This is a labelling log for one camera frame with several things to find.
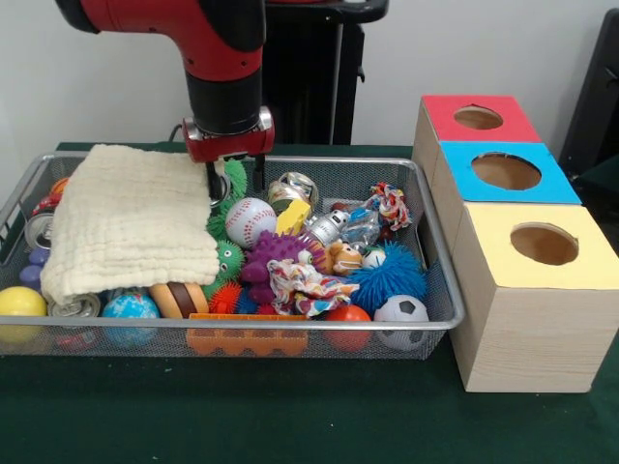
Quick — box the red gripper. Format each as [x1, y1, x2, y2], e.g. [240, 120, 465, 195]
[182, 106, 276, 204]

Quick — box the green puffer ball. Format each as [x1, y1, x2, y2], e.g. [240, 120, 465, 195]
[207, 159, 248, 202]

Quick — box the cream waffle cloth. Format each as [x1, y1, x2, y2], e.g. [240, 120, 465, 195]
[40, 143, 228, 306]

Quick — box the wooden box with three holes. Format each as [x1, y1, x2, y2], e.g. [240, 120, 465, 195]
[414, 94, 606, 393]

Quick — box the white baseball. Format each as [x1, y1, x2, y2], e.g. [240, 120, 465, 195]
[224, 197, 278, 250]

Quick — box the crushed drink can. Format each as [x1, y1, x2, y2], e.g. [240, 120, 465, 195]
[267, 172, 318, 217]

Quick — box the purple spiky toy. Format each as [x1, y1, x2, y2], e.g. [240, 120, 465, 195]
[240, 230, 326, 304]

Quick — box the toy hamburger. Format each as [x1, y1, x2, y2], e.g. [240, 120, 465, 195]
[148, 281, 210, 319]

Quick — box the crushed clear plastic bottle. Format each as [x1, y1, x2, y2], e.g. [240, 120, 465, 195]
[345, 208, 381, 247]

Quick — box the blue puffer ball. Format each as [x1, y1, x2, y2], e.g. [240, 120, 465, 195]
[345, 241, 429, 318]

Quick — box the soccer ball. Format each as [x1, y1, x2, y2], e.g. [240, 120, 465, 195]
[372, 294, 430, 352]

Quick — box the dark green table cloth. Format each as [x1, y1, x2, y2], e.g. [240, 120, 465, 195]
[571, 153, 619, 207]
[0, 141, 619, 464]

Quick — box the black chair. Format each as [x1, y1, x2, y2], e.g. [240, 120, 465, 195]
[558, 8, 619, 168]

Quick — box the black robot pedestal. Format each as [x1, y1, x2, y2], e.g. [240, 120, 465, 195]
[263, 0, 391, 145]

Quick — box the silver wire mesh bin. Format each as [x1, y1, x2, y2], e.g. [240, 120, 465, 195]
[0, 150, 466, 362]

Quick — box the colourful rope toy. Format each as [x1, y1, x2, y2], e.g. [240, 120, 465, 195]
[369, 182, 412, 231]

